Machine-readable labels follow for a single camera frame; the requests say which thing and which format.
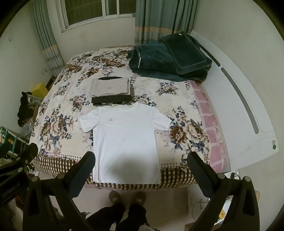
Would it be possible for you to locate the floral bed sheet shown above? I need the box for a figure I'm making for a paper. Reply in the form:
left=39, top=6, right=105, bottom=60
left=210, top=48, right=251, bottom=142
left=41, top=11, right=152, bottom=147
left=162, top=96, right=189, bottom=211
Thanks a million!
left=30, top=45, right=222, bottom=191

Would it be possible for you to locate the white bed headboard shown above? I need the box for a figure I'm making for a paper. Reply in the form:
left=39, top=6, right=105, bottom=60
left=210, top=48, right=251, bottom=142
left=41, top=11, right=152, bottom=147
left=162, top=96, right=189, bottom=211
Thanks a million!
left=191, top=30, right=278, bottom=174

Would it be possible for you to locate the clear plastic bag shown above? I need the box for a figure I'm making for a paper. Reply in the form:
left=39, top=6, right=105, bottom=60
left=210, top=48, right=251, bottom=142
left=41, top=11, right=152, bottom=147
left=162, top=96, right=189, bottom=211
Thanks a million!
left=21, top=121, right=35, bottom=143

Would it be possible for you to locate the dark green pillow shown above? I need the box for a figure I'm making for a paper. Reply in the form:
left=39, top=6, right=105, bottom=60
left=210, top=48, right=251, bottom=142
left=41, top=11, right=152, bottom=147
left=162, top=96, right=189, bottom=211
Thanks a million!
left=161, top=32, right=213, bottom=75

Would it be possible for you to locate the window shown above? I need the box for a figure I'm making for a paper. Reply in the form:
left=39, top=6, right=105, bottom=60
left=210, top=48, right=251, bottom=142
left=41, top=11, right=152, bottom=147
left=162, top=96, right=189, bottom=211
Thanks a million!
left=56, top=0, right=137, bottom=32

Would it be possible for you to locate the dark green blanket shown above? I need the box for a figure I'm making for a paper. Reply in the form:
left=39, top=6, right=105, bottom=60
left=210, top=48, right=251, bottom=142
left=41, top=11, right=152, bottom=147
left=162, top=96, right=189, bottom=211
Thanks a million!
left=128, top=41, right=210, bottom=84

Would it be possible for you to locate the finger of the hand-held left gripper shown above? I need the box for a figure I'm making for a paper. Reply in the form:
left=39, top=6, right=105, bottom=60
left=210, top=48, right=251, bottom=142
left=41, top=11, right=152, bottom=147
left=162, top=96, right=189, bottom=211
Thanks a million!
left=11, top=143, right=39, bottom=171

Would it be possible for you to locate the black cable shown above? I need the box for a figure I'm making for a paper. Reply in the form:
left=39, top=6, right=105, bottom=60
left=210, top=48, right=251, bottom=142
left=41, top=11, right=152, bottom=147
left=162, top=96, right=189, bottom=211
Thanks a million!
left=191, top=197, right=209, bottom=219

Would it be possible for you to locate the folded black garment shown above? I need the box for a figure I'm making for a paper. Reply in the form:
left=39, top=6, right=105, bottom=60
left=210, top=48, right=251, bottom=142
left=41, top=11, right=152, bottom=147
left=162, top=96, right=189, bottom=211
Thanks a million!
left=91, top=95, right=132, bottom=106

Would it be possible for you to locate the wide teal curtain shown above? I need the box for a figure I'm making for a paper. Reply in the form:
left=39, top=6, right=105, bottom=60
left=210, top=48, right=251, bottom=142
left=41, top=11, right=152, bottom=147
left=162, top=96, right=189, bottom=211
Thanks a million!
left=134, top=0, right=198, bottom=46

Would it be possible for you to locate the pink checked cloth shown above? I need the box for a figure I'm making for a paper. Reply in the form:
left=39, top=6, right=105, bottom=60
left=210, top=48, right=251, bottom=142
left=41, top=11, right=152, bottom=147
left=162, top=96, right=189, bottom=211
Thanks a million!
left=189, top=80, right=230, bottom=173

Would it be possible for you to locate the folded beige garment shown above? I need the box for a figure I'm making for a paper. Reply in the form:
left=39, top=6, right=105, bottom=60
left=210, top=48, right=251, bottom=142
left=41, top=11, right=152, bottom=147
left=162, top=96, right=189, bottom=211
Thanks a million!
left=90, top=77, right=132, bottom=97

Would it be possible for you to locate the grey slipper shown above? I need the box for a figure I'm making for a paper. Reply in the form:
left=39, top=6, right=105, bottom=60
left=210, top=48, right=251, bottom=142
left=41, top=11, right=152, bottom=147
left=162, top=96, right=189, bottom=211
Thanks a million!
left=132, top=191, right=146, bottom=205
left=108, top=191, right=122, bottom=205

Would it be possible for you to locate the black hanging clothing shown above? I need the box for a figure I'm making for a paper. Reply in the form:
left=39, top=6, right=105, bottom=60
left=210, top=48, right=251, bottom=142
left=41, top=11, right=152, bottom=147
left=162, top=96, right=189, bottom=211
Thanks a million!
left=17, top=91, right=36, bottom=127

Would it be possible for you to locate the yellow box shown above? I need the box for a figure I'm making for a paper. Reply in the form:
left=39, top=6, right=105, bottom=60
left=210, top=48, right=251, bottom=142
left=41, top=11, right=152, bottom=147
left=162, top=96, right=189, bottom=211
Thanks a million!
left=31, top=82, right=49, bottom=98

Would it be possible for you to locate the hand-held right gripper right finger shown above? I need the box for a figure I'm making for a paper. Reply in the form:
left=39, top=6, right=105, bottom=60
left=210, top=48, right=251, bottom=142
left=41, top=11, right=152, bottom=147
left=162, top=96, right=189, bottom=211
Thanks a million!
left=187, top=152, right=260, bottom=231

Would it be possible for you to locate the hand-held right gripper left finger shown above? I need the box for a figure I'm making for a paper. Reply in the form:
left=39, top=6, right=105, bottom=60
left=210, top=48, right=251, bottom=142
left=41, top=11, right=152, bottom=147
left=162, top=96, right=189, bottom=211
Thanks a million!
left=22, top=151, right=96, bottom=231

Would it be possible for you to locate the white t-shirt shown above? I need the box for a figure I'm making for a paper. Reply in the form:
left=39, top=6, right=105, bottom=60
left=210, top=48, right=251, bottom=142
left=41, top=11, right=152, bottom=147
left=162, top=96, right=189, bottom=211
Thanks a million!
left=79, top=102, right=172, bottom=185

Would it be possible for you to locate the person's right leg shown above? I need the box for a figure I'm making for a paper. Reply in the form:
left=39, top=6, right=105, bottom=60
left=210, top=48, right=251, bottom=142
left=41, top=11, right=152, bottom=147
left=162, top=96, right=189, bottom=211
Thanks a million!
left=121, top=203, right=152, bottom=231

